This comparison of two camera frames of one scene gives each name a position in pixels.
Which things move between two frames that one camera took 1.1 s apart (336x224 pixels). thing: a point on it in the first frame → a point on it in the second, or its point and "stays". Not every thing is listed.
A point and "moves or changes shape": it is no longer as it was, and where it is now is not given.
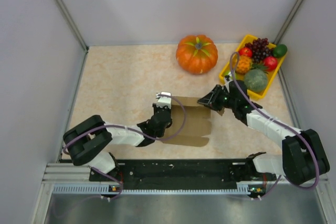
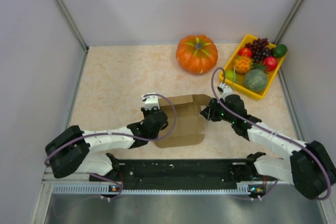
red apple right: x=270 y=62 stays
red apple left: x=245 y=51 stays
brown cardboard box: x=197 y=125 moves or changes shape
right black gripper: x=209 y=99 → x=210 y=112
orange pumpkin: x=197 y=54 stays
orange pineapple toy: x=243 y=64 stays
